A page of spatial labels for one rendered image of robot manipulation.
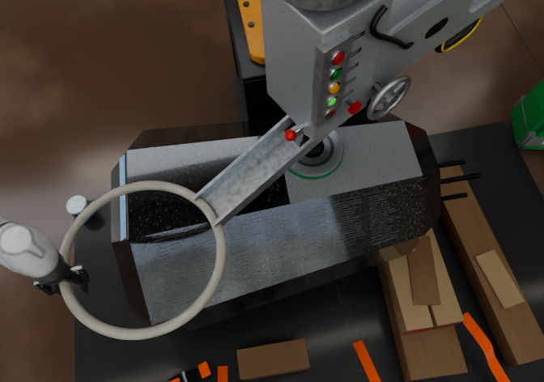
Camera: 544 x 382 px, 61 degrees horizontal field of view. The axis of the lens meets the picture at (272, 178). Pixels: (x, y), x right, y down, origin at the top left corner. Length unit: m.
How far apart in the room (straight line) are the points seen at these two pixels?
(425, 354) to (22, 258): 1.60
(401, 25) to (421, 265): 1.19
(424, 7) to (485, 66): 1.88
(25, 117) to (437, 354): 2.54
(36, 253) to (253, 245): 0.69
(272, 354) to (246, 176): 0.92
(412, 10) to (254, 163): 0.63
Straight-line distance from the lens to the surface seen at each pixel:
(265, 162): 1.44
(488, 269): 2.33
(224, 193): 1.46
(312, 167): 1.55
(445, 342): 2.19
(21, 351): 2.55
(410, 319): 2.06
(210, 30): 3.13
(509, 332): 2.31
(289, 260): 1.60
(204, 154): 1.63
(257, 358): 2.10
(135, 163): 1.67
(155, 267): 1.60
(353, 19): 0.98
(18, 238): 1.19
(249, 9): 2.10
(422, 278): 2.10
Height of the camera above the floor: 2.22
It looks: 64 degrees down
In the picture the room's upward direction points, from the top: 5 degrees counter-clockwise
